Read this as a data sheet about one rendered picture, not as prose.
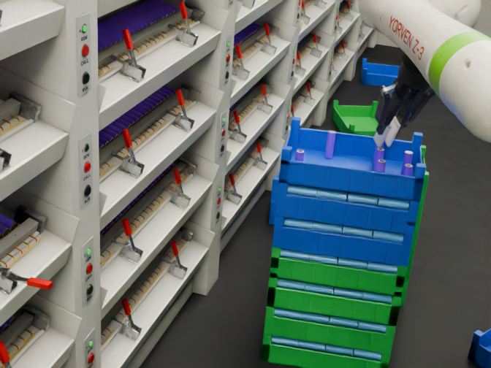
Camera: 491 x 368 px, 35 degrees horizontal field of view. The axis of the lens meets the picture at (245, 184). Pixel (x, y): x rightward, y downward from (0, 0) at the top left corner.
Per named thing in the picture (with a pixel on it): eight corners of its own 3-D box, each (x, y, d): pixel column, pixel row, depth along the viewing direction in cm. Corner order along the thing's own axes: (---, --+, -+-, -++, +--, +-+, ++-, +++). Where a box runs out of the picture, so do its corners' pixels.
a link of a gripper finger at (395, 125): (392, 116, 171) (395, 115, 171) (382, 137, 176) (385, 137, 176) (397, 125, 169) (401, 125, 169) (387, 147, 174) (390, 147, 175)
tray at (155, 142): (211, 125, 189) (230, 76, 182) (93, 238, 137) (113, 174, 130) (139, 90, 191) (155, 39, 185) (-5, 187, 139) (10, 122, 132)
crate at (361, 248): (405, 224, 187) (410, 194, 184) (407, 266, 169) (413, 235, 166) (283, 207, 191) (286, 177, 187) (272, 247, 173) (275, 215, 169)
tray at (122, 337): (204, 261, 206) (221, 220, 199) (96, 407, 153) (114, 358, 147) (136, 226, 208) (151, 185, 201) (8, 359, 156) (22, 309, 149)
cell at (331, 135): (335, 133, 175) (332, 159, 178) (336, 131, 177) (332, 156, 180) (327, 132, 175) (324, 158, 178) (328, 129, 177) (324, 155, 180)
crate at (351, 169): (416, 164, 180) (422, 132, 177) (419, 202, 162) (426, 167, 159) (288, 147, 184) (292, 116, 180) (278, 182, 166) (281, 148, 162)
